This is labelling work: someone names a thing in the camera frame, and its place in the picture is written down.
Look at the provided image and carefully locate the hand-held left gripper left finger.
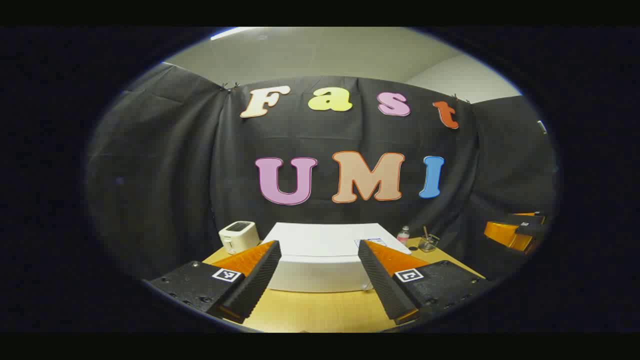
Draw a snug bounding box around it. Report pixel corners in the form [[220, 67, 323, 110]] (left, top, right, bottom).
[[147, 240, 282, 325]]

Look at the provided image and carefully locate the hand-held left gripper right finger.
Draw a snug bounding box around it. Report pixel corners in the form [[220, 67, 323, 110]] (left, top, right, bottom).
[[357, 239, 493, 326]]

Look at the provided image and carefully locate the white microwave oven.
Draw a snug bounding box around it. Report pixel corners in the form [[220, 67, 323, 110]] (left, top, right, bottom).
[[260, 222, 413, 293]]

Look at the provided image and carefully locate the white toaster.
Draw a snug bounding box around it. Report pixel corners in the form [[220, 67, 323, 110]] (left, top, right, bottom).
[[218, 220, 261, 255]]

